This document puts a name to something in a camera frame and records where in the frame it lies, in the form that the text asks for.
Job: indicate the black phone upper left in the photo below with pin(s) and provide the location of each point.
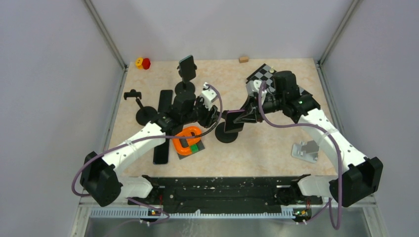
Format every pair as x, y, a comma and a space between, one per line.
165, 100

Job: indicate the teal edged black phone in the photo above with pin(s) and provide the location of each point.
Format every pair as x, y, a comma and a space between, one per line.
187, 68

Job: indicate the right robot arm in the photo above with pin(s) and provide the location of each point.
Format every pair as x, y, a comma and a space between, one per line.
358, 175

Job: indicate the orange plastic ring toy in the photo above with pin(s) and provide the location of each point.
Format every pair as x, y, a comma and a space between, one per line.
188, 132

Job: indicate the small wooden block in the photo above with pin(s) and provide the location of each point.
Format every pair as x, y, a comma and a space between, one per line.
243, 59

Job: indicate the grey building baseplate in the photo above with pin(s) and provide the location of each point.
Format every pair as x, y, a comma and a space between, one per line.
183, 150

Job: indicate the black grey chessboard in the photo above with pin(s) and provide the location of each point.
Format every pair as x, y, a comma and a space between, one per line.
281, 86

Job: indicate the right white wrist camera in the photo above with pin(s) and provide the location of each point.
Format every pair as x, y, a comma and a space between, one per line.
253, 87

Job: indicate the green building brick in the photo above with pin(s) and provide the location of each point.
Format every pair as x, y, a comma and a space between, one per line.
194, 149

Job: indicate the white plastic phone holder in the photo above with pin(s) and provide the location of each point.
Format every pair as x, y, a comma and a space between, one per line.
306, 151

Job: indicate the black phone lower left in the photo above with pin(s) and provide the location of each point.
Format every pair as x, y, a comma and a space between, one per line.
161, 153

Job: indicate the black phone stand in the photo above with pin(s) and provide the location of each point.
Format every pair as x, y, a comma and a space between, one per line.
145, 113
184, 87
224, 137

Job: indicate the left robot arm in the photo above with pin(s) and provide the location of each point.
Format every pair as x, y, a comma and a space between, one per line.
99, 173

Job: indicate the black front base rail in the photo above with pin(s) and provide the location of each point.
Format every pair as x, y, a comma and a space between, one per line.
224, 195

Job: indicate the red toy block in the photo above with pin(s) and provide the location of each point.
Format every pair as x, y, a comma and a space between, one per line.
146, 63

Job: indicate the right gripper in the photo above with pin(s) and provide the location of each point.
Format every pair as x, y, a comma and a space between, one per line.
252, 113

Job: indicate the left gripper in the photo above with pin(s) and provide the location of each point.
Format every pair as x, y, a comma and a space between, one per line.
210, 116

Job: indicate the yellow toy block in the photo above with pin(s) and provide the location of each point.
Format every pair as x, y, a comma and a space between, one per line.
139, 63

